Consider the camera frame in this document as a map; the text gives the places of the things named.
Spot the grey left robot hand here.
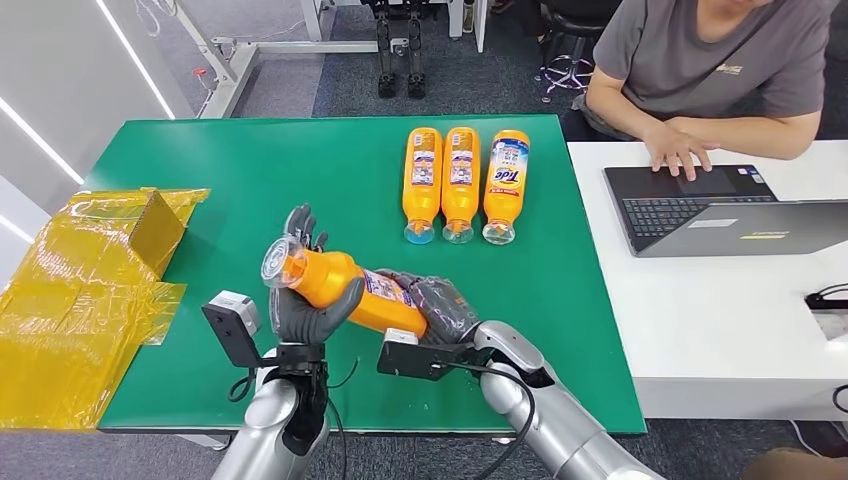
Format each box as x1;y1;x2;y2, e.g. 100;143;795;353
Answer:
268;203;367;346

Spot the person's right hand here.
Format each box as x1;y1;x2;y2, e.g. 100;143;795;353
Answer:
642;122;722;182

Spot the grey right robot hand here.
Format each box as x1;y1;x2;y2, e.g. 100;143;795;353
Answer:
374;268;482;346

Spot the orange Tide detergent bottle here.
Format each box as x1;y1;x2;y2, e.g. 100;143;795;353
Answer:
441;126;482;245
402;127;444;246
482;129;531;246
260;237;431;339

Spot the dark grey laptop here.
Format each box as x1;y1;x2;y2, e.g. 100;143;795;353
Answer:
602;164;848;260

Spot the person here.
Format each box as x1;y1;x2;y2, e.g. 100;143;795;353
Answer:
559;0;843;183

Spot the black office chair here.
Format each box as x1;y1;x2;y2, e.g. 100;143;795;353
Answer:
535;0;624;104

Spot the black power plug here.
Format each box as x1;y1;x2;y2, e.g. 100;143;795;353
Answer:
804;283;848;313

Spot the yellow film wrapped cardboard box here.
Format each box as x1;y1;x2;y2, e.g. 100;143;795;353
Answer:
0;187;212;432

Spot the background humanoid robot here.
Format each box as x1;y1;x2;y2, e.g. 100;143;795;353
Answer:
360;0;429;102

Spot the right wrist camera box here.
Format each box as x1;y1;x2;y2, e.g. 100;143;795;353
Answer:
376;327;492;384

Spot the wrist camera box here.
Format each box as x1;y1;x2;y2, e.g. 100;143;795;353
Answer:
201;290;265;370
376;327;492;384

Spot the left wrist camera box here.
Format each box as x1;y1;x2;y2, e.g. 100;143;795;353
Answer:
201;290;265;370

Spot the black camera cable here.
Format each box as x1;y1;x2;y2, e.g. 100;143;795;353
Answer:
450;360;537;480
227;366;260;404

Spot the white robot gantry frame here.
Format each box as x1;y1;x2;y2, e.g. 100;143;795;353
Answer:
173;0;409;121

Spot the white wall light strip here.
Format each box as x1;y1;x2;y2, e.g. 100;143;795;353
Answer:
94;0;178;121
0;97;85;186

